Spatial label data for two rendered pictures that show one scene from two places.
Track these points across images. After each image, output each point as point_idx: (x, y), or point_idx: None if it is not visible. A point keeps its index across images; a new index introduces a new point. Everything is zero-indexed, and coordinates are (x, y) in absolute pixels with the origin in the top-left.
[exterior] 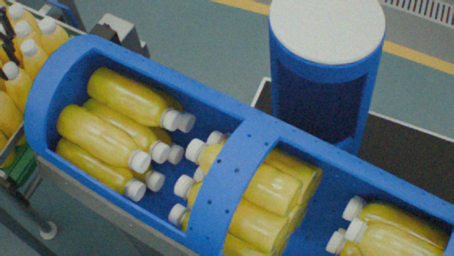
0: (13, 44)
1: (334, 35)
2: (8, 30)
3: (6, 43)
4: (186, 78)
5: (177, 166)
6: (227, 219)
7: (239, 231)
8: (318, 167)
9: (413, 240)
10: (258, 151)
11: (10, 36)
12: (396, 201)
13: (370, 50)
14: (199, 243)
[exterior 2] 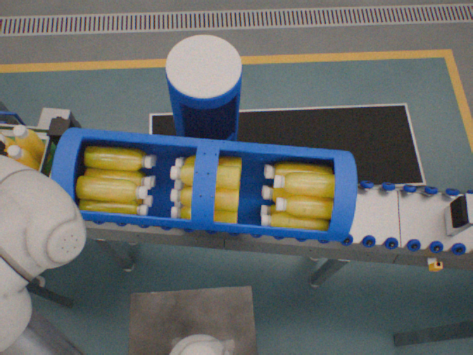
0: (8, 153)
1: (212, 77)
2: (0, 144)
3: (1, 154)
4: (150, 135)
5: (154, 187)
6: (212, 201)
7: (217, 206)
8: (236, 156)
9: (312, 175)
10: (214, 160)
11: (1, 148)
12: (289, 158)
13: (237, 78)
14: (200, 221)
